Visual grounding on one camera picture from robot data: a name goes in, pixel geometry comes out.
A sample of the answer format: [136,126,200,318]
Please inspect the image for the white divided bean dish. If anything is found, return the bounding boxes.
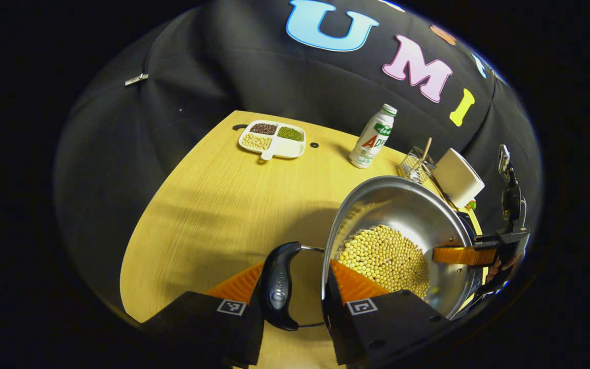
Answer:
[238,120,307,161]

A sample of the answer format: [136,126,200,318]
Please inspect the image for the white toaster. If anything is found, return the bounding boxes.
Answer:
[432,148,485,209]

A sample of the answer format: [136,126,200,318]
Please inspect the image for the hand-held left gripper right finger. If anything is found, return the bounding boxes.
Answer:
[322,259,450,368]

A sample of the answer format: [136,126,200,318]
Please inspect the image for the clear utensil holder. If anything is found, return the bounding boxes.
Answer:
[400,146,436,184]

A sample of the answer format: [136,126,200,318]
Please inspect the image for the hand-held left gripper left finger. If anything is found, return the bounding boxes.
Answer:
[140,262,266,368]

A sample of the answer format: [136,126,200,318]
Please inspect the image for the pile of yellow soybeans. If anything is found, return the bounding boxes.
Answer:
[337,224,431,300]

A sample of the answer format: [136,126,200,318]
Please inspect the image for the white drink bottle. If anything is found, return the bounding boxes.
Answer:
[349,104,398,170]

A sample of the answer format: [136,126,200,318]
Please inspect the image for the black toaster cable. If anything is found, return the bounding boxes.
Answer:
[431,177,462,208]

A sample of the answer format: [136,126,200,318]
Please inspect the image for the steel pot with black handles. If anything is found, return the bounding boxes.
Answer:
[259,176,485,331]

